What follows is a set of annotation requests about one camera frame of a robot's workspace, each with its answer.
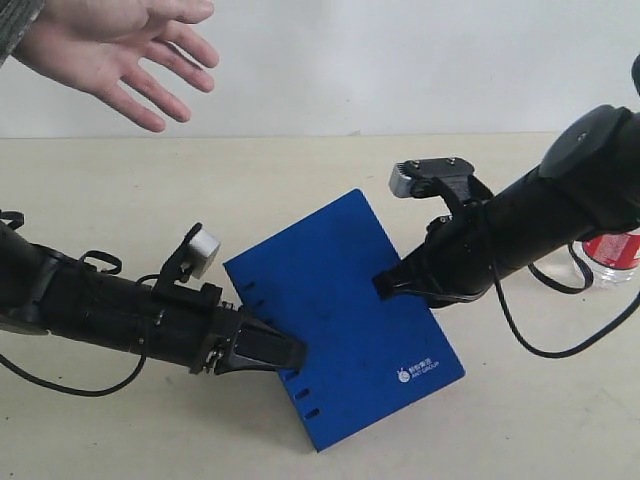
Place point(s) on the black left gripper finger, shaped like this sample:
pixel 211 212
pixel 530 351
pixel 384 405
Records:
pixel 258 347

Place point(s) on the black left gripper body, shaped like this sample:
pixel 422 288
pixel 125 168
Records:
pixel 190 328

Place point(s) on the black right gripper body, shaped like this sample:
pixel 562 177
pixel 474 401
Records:
pixel 457 263

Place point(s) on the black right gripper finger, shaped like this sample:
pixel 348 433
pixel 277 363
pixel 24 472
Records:
pixel 408 277

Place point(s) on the blue notebook binder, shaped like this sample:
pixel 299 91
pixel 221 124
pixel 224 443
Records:
pixel 366 358

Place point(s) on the clear plastic water bottle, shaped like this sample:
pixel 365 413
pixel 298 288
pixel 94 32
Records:
pixel 612 258

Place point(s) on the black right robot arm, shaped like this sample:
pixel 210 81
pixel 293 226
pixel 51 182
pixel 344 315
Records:
pixel 586 185

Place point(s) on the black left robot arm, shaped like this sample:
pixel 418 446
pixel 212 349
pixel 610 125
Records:
pixel 46 292

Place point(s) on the person's open hand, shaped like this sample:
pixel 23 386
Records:
pixel 96 47

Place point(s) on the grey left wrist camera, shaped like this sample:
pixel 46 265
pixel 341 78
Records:
pixel 191 259

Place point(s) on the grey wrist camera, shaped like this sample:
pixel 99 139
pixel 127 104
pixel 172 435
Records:
pixel 451 179
pixel 191 259

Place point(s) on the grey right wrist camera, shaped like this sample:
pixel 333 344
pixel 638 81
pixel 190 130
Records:
pixel 451 179

